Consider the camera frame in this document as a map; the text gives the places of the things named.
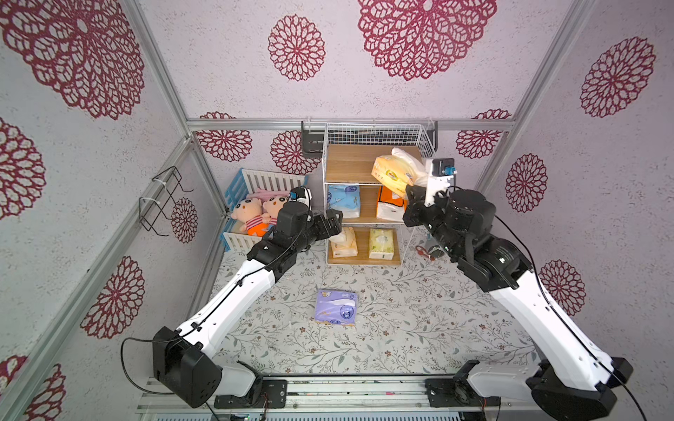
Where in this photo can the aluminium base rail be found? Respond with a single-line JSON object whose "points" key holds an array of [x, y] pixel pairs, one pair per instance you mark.
{"points": [[347, 397]]}

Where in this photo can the light blue tissue pack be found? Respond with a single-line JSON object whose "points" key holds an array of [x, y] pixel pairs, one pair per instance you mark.
{"points": [[346, 199]]}

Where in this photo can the green tissue pack bottom shelf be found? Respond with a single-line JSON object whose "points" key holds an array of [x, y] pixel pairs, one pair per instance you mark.
{"points": [[382, 244]]}

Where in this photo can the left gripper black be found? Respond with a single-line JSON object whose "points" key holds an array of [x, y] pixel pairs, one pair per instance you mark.
{"points": [[334, 224]]}

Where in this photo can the grey plush toy with scissors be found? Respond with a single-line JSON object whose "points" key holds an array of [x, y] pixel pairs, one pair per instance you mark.
{"points": [[430, 249]]}

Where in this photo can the yellow tissue pack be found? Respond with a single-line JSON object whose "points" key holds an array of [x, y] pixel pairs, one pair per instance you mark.
{"points": [[398, 170]]}

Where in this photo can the purple tissue pack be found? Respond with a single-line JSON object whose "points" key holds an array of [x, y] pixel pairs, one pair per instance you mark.
{"points": [[336, 307]]}

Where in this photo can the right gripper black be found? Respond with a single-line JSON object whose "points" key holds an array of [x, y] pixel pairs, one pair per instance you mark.
{"points": [[416, 198]]}

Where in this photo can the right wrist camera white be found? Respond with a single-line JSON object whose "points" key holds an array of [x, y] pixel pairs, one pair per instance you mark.
{"points": [[441, 176]]}

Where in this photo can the plush doll orange outfit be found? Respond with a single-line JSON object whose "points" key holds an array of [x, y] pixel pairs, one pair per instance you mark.
{"points": [[249, 213]]}

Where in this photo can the blue white toy crib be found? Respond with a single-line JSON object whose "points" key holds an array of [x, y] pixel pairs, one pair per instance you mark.
{"points": [[246, 182]]}

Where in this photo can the white wire three-tier shelf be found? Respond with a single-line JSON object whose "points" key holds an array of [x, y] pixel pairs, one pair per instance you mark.
{"points": [[349, 153]]}

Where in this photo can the plush doll pink hat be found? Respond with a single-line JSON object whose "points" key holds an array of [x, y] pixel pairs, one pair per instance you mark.
{"points": [[272, 203]]}

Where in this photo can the orange tissue pack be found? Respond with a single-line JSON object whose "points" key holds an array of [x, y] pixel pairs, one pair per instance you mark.
{"points": [[390, 206]]}

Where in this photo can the beige tissue pack bottom shelf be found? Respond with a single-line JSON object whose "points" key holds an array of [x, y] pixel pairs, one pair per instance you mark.
{"points": [[344, 244]]}

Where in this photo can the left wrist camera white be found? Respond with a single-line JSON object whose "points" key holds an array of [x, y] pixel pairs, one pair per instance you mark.
{"points": [[302, 195]]}

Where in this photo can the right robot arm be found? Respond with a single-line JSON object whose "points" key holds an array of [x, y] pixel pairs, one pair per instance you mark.
{"points": [[575, 380]]}

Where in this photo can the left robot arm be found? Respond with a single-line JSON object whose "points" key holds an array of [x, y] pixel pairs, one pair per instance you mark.
{"points": [[183, 357]]}

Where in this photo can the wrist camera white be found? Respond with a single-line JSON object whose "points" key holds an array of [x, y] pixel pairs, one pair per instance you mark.
{"points": [[441, 176], [302, 195]]}

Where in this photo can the black wire wall rack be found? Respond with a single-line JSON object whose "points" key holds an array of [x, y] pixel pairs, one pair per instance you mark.
{"points": [[151, 208]]}

